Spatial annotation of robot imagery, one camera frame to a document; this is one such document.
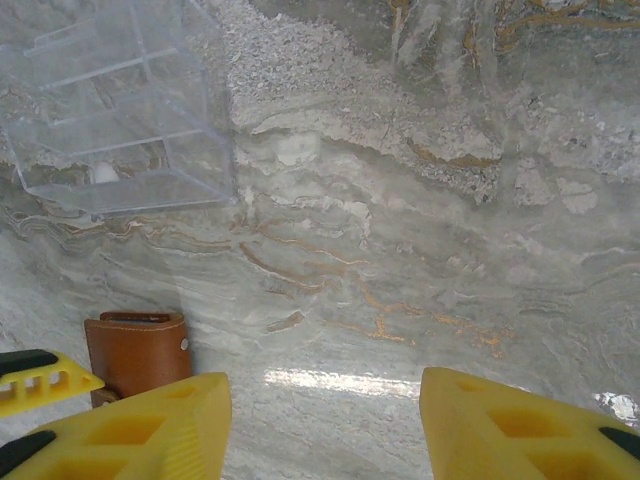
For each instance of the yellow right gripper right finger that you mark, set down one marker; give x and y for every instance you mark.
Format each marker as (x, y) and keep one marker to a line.
(500, 435)

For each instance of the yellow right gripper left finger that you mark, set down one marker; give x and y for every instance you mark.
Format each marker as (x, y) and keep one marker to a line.
(150, 440)

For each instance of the brown leather card holder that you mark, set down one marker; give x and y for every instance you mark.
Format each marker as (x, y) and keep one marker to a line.
(140, 355)

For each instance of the small white lump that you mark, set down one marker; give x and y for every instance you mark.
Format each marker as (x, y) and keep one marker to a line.
(103, 173)

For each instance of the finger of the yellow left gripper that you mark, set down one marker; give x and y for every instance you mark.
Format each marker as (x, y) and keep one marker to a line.
(55, 385)

